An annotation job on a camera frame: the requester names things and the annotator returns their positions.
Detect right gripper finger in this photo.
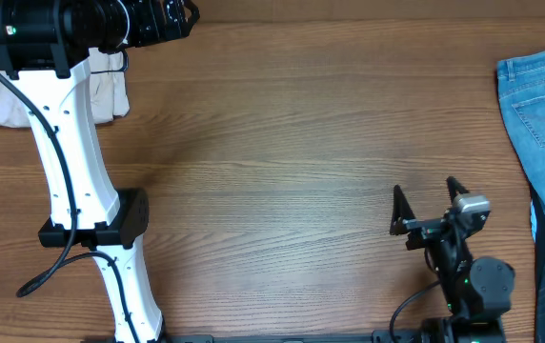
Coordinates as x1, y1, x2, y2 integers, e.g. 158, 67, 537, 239
446, 176, 470, 202
389, 185, 415, 235

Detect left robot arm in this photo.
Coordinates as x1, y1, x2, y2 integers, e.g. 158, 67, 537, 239
0, 0, 200, 342

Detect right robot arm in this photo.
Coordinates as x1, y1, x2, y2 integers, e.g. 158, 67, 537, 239
388, 176, 515, 343

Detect beige shorts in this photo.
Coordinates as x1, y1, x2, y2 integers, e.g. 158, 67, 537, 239
0, 48, 130, 129

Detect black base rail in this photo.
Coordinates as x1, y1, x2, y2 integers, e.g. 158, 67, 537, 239
162, 330, 423, 343

